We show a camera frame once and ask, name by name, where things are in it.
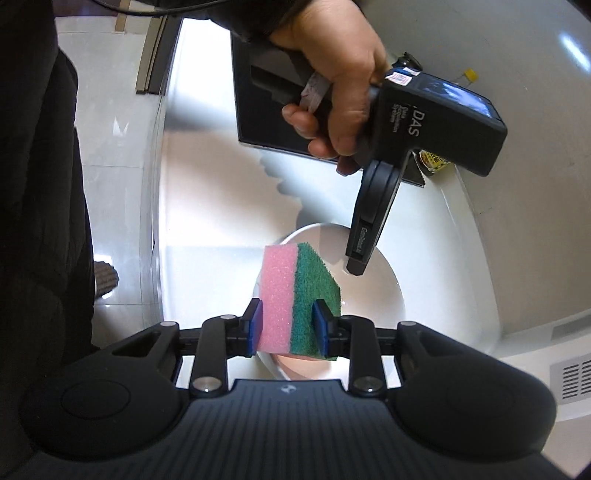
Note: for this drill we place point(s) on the black glass gas stove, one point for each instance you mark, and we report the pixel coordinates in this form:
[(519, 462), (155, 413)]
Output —
[(268, 120)]

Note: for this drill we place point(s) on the clear bottle with yellow cap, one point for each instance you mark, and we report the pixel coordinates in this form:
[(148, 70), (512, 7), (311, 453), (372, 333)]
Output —
[(470, 75)]

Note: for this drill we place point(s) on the white vent grille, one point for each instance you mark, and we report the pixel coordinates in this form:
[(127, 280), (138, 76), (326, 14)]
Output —
[(575, 376)]

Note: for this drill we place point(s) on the person's left forearm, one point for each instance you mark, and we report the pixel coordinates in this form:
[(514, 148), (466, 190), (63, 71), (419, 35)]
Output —
[(240, 16)]

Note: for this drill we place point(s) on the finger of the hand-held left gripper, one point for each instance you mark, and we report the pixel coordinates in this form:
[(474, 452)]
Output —
[(360, 263)]

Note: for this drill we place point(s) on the person's left hand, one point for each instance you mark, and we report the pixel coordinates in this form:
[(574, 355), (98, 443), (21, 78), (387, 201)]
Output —
[(341, 69)]

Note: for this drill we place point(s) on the white bowl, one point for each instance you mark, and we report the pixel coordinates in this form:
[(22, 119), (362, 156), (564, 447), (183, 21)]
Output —
[(369, 300)]

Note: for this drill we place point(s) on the pink and green sponge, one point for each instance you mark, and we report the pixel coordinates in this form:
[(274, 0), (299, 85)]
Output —
[(295, 300)]

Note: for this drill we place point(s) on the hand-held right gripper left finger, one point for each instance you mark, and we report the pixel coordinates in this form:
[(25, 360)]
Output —
[(255, 325)]

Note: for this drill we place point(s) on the metal door track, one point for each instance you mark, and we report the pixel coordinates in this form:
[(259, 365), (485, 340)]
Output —
[(154, 60)]

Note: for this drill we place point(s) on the person's dark clothing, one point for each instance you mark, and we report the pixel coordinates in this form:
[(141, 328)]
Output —
[(41, 184)]

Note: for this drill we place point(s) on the jar with yellow label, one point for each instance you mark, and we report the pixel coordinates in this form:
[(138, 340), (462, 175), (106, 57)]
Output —
[(435, 161)]

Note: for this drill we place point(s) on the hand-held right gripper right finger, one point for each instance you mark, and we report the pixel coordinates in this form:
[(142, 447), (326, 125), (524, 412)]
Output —
[(319, 330)]

